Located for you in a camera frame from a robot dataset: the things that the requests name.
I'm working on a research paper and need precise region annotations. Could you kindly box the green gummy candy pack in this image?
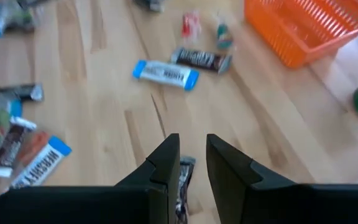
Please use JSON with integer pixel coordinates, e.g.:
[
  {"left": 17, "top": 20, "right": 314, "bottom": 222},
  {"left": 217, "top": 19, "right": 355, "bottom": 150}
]
[{"left": 0, "top": 93, "right": 15, "bottom": 156}]

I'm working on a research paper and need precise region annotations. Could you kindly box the small red candy pack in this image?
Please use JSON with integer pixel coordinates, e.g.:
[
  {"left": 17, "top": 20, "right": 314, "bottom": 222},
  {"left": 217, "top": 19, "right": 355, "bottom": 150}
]
[{"left": 180, "top": 10, "right": 203, "bottom": 44}]

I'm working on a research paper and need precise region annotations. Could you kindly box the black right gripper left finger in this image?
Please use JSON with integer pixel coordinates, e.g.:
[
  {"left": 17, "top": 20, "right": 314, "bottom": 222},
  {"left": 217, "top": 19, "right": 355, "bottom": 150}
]
[{"left": 0, "top": 133, "right": 180, "bottom": 224}]

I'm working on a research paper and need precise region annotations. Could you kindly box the orange slotted plastic basket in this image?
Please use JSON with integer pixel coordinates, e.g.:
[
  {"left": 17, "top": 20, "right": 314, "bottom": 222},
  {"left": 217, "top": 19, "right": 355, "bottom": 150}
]
[{"left": 243, "top": 0, "right": 358, "bottom": 69}]

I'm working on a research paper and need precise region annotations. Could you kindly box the small teal candy pack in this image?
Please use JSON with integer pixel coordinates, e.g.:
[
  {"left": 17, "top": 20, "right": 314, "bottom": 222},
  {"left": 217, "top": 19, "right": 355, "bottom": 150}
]
[{"left": 215, "top": 14, "right": 235, "bottom": 51}]

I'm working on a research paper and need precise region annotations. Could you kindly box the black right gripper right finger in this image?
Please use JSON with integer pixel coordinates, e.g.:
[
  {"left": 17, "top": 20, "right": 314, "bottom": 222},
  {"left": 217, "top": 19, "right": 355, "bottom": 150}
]
[{"left": 206, "top": 133, "right": 358, "bottom": 224}]

